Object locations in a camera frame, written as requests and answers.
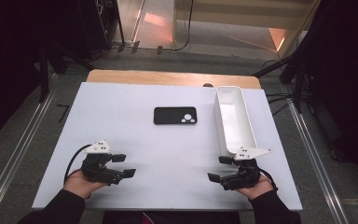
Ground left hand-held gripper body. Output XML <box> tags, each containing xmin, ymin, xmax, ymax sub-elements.
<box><xmin>80</xmin><ymin>139</ymin><xmax>125</xmax><ymax>186</ymax></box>

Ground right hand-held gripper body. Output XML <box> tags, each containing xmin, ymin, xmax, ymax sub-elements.
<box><xmin>219</xmin><ymin>147</ymin><xmax>273</xmax><ymax>191</ymax></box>

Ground white plastic bin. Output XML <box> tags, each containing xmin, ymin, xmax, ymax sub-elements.
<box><xmin>213</xmin><ymin>86</ymin><xmax>258</xmax><ymax>159</ymax></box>

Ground person's right hand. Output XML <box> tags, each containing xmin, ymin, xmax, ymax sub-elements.
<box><xmin>236</xmin><ymin>174</ymin><xmax>276</xmax><ymax>202</ymax></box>

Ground person's left hand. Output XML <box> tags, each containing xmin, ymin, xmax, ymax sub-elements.
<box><xmin>62</xmin><ymin>169</ymin><xmax>110</xmax><ymax>201</ymax></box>

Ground white board sheet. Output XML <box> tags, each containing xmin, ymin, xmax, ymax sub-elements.
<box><xmin>32</xmin><ymin>81</ymin><xmax>303</xmax><ymax>212</ymax></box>

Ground wooden table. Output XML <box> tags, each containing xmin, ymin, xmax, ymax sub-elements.
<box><xmin>86</xmin><ymin>69</ymin><xmax>262</xmax><ymax>91</ymax></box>

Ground black metal stand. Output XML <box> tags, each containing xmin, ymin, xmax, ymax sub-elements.
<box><xmin>251</xmin><ymin>46</ymin><xmax>309</xmax><ymax>114</ymax></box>
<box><xmin>36</xmin><ymin>43</ymin><xmax>96</xmax><ymax>105</ymax></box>

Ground black equipment cabinet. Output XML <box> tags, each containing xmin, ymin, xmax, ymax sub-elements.
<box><xmin>76</xmin><ymin>0</ymin><xmax>120</xmax><ymax>61</ymax></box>

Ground beige wooden panel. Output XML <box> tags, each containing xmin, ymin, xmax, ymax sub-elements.
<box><xmin>173</xmin><ymin>0</ymin><xmax>322</xmax><ymax>31</ymax></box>

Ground right hand-held gripper cable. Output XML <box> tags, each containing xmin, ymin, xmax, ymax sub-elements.
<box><xmin>258</xmin><ymin>167</ymin><xmax>280</xmax><ymax>192</ymax></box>

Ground hand-held gripper cable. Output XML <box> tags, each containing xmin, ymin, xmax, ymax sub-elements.
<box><xmin>258</xmin><ymin>167</ymin><xmax>280</xmax><ymax>192</ymax></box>
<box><xmin>63</xmin><ymin>144</ymin><xmax>93</xmax><ymax>185</ymax></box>

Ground left hand-held gripper cable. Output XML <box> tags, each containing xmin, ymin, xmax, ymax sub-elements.
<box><xmin>63</xmin><ymin>144</ymin><xmax>93</xmax><ymax>185</ymax></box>

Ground metal floor rail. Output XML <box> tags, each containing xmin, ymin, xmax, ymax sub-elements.
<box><xmin>0</xmin><ymin>73</ymin><xmax>59</xmax><ymax>224</ymax></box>
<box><xmin>287</xmin><ymin>98</ymin><xmax>351</xmax><ymax>224</ymax></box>

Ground black floor cables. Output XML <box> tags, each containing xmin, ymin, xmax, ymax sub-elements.
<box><xmin>260</xmin><ymin>59</ymin><xmax>297</xmax><ymax>117</ymax></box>

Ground hanging black cable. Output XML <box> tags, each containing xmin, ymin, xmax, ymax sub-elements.
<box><xmin>172</xmin><ymin>0</ymin><xmax>195</xmax><ymax>52</ymax></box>

